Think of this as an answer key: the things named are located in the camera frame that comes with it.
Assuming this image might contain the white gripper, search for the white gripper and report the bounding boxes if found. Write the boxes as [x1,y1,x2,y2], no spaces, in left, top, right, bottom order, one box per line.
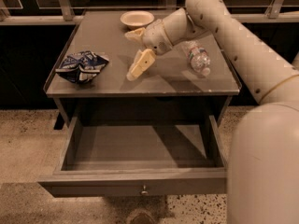
[124,19,173,81]

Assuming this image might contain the blue chip bag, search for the blue chip bag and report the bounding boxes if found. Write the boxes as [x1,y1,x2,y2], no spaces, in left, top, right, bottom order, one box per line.
[55,50,109,84]

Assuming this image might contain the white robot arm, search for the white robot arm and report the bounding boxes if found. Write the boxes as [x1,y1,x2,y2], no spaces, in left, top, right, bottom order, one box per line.
[126,0,299,224]

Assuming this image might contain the open grey top drawer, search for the open grey top drawer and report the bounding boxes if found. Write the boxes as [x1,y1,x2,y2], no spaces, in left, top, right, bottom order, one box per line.
[38,116,227,197]

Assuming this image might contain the metal drawer knob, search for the metal drawer knob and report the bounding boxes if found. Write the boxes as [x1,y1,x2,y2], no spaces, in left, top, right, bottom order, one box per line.
[140,185,149,196]

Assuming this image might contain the white paper bowl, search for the white paper bowl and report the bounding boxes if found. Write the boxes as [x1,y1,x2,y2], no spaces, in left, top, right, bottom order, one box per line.
[121,10,154,30]

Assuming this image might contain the clear plastic water bottle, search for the clear plastic water bottle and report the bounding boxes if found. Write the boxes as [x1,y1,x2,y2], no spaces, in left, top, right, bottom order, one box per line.
[182,40,210,77]

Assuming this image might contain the metal railing frame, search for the metal railing frame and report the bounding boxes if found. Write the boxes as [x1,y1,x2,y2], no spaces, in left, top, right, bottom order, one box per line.
[0,0,299,25]

